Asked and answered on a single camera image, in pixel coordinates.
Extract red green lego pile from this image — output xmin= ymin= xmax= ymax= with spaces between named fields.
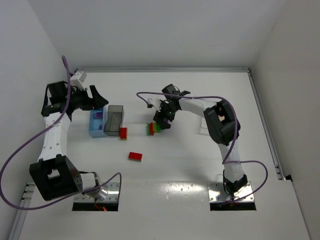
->
xmin=146 ymin=122 xmax=162 ymax=136

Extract red lego brick front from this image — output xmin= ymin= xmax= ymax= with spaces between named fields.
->
xmin=128 ymin=152 xmax=143 ymax=162

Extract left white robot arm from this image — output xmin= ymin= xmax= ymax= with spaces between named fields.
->
xmin=29 ymin=81 xmax=109 ymax=201

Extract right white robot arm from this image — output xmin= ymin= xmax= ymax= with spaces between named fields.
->
xmin=147 ymin=84 xmax=248 ymax=197

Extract light blue plastic container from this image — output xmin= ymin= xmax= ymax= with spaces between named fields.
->
xmin=88 ymin=107 xmax=107 ymax=138

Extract smoky grey plastic container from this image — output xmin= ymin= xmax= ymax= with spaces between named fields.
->
xmin=103 ymin=105 xmax=124 ymax=137

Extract red lego near grey container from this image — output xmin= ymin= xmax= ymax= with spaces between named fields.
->
xmin=119 ymin=127 xmax=128 ymax=141

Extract clear plastic container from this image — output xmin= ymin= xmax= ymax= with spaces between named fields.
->
xmin=199 ymin=117 xmax=209 ymax=136

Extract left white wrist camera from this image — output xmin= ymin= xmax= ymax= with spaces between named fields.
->
xmin=70 ymin=71 xmax=87 ymax=90

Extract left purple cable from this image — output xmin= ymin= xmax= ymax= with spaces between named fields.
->
xmin=0 ymin=54 xmax=123 ymax=210

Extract purple cable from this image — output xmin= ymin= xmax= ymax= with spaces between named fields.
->
xmin=0 ymin=54 xmax=123 ymax=210
xmin=136 ymin=91 xmax=269 ymax=205

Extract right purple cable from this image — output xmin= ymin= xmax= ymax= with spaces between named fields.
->
xmin=136 ymin=91 xmax=269 ymax=205

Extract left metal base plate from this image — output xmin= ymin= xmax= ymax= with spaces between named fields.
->
xmin=72 ymin=182 xmax=120 ymax=212

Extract metal base plate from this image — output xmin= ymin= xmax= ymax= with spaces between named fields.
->
xmin=207 ymin=182 xmax=257 ymax=211
xmin=72 ymin=182 xmax=120 ymax=212

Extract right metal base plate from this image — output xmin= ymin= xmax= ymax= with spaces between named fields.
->
xmin=207 ymin=182 xmax=257 ymax=211

